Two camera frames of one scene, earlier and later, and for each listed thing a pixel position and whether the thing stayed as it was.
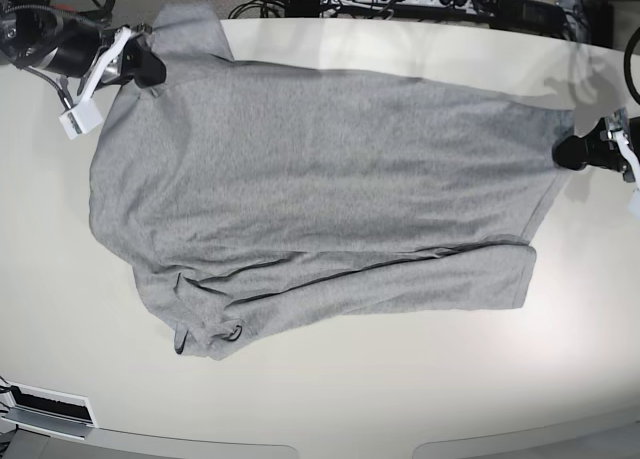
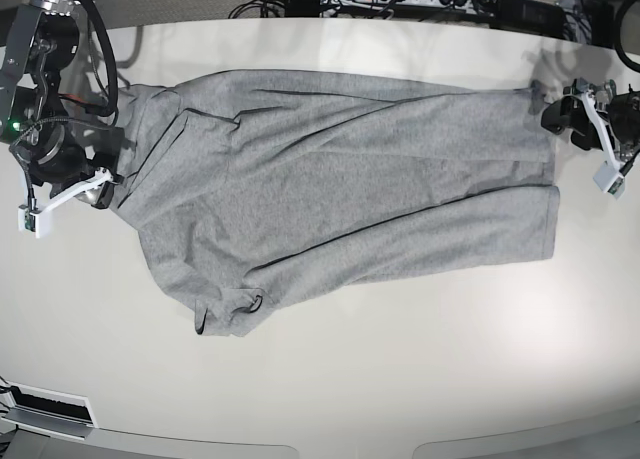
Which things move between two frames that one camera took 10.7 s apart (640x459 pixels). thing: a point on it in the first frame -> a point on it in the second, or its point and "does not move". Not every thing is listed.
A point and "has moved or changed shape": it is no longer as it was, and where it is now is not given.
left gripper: (84, 43) -> (60, 153)
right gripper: (594, 148) -> (570, 112)
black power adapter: (528, 15) does not move
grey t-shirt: (242, 191) has moved or changed shape
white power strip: (475, 1) does not move
